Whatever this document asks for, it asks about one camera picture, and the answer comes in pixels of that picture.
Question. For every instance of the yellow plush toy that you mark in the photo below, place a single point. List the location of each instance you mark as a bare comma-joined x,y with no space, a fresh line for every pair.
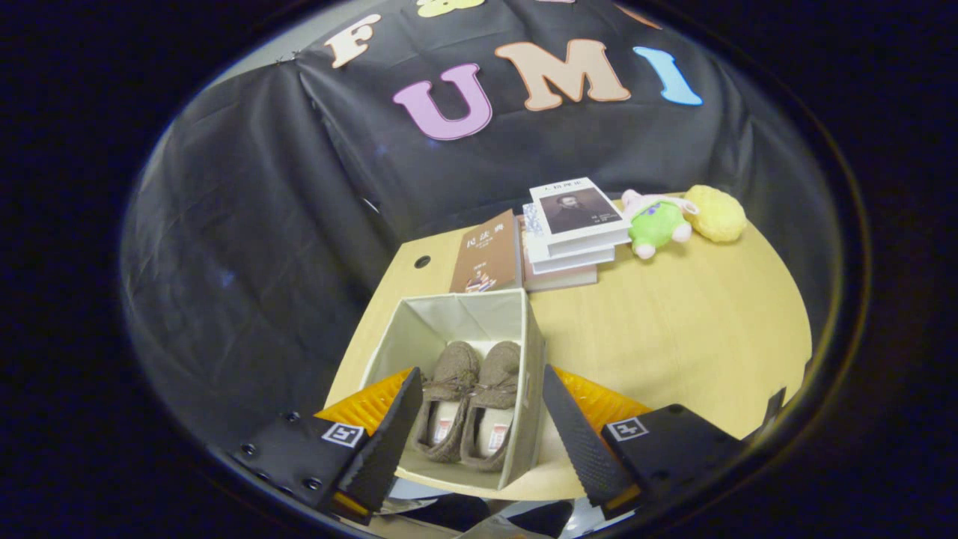
718,213

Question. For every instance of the white portrait cover book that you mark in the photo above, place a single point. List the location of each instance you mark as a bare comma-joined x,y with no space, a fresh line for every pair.
576,209

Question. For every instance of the white fabric storage box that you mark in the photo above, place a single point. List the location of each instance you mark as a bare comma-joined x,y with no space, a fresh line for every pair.
464,314

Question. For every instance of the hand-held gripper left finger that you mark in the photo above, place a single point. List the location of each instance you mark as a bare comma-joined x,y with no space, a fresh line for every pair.
382,449

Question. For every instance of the green plush toy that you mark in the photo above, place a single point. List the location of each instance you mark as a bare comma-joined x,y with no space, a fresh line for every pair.
655,228

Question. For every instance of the black backdrop cloth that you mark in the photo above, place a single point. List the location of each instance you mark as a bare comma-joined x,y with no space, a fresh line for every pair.
262,224

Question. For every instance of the white patterned cover book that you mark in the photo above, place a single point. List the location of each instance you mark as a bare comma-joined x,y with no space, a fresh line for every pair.
533,233

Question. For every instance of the thick pale brown book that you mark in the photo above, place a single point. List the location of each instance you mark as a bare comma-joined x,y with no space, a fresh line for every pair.
561,279

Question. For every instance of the brown fuzzy shoe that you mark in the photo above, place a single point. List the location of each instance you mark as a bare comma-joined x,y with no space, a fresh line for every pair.
500,367
453,367

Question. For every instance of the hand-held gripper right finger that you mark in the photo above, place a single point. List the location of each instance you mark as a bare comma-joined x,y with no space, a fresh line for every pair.
580,442

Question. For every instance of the brown cover book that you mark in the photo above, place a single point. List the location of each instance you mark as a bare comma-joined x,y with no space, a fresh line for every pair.
486,251

